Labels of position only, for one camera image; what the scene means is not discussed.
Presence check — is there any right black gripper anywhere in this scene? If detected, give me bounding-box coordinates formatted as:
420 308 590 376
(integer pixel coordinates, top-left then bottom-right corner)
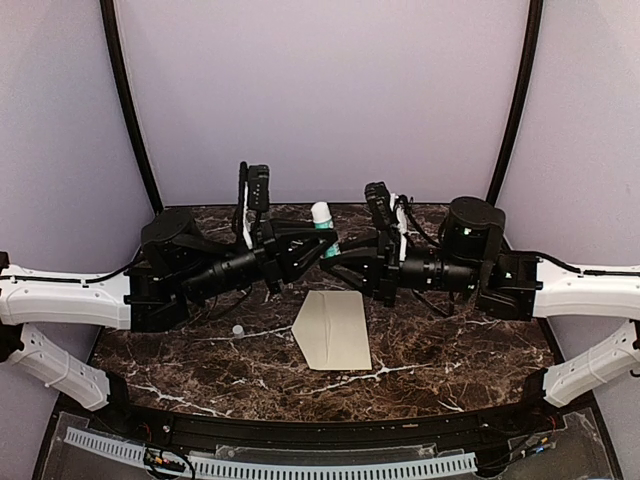
319 230 482 309

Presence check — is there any black frame post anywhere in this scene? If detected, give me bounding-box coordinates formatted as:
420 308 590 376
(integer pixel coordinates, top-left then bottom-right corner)
99 0 164 214
486 0 544 206

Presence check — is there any cream envelope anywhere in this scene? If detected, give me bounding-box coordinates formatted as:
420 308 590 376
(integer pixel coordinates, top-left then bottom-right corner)
292 291 372 371

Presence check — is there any right black frame post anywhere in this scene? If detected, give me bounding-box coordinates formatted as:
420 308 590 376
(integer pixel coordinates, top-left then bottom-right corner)
486 0 544 206

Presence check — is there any left black frame post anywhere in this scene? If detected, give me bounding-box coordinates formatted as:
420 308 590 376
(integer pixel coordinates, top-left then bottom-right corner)
99 0 164 214

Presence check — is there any black front rail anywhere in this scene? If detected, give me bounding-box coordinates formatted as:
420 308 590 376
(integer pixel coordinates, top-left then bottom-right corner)
91 401 563 451

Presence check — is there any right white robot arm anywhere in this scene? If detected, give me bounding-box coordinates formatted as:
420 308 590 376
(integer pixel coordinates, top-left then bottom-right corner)
321 194 639 434

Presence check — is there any green white glue stick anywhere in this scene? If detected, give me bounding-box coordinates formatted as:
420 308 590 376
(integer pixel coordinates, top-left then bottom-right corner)
310 201 342 260

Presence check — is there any white glue stick cap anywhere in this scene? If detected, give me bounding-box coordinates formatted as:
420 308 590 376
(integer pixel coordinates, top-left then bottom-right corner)
232 324 246 339

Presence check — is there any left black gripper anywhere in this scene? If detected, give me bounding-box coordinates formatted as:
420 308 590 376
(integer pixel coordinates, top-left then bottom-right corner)
179 218 340 304

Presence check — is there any white slotted cable duct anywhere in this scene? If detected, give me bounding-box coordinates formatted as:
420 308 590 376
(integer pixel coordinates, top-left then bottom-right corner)
64 427 477 479

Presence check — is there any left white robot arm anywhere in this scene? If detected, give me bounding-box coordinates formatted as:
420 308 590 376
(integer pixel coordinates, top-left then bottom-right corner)
1 209 337 436

